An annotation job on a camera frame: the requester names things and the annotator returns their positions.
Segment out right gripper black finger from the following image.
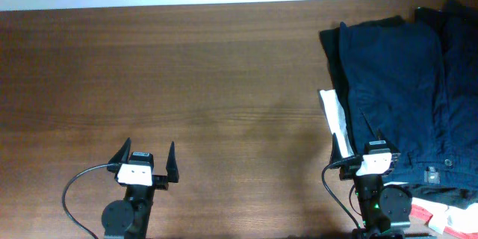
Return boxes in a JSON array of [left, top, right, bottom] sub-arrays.
[[376, 129, 398, 154], [329, 133, 343, 164]]

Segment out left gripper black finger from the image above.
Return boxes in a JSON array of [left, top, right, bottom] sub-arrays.
[[166, 141, 179, 183], [108, 137, 131, 165]]

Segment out navy blue shorts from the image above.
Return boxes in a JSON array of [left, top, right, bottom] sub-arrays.
[[339, 20, 477, 189]]

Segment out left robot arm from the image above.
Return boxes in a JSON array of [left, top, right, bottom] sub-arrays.
[[102, 139, 179, 239]]

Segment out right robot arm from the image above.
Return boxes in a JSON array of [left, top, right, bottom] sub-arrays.
[[323, 134, 412, 238]]

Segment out black garment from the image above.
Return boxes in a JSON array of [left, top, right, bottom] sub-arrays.
[[318, 16, 406, 151]]

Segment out red and white garment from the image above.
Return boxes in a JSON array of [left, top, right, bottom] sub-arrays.
[[386, 182, 477, 238]]

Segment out dark garment at right edge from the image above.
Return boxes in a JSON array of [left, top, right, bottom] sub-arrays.
[[414, 0, 477, 53]]

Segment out right black cable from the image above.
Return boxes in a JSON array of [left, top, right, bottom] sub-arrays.
[[320, 158, 365, 232]]

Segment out black cable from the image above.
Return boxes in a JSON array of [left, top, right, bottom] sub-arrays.
[[320, 158, 365, 232], [61, 163, 113, 239]]

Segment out left black cable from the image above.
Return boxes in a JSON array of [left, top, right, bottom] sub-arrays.
[[61, 163, 113, 239]]

